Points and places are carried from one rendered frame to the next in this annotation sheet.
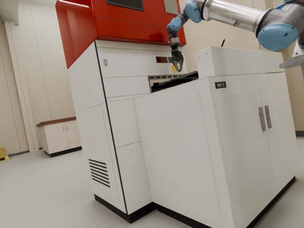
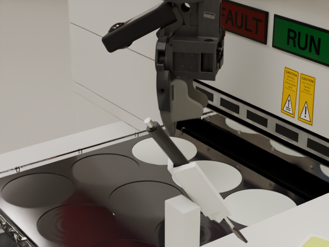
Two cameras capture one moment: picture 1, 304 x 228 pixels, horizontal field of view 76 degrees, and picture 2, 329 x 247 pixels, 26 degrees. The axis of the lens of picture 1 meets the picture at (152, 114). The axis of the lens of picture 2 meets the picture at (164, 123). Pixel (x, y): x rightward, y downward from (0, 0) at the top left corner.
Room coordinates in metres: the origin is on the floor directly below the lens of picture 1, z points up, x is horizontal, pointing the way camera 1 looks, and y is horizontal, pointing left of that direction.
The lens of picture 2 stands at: (1.48, -1.18, 1.38)
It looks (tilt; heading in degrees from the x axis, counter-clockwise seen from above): 24 degrees down; 92
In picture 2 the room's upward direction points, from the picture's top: straight up
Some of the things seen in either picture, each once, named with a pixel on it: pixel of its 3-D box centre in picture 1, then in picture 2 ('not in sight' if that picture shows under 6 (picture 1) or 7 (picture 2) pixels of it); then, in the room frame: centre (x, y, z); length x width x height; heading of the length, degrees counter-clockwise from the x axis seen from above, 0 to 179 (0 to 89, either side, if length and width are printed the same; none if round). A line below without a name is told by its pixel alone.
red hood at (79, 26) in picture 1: (119, 24); not in sight; (1.74, 0.14, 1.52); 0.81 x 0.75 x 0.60; 128
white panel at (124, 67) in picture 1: (150, 70); (191, 48); (1.49, -0.05, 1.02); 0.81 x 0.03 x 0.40; 128
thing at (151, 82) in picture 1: (171, 84); (253, 157); (1.59, -0.20, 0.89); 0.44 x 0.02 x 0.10; 128
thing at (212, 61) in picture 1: (234, 64); not in sight; (1.10, -0.51, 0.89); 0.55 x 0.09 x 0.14; 128
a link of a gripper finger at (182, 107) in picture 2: (180, 66); (182, 110); (1.48, -0.28, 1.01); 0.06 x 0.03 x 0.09; 169
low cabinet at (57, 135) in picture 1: (83, 130); not in sight; (6.21, 2.25, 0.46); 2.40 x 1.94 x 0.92; 124
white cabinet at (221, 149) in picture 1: (222, 140); not in sight; (1.40, -0.47, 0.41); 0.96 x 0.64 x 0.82; 128
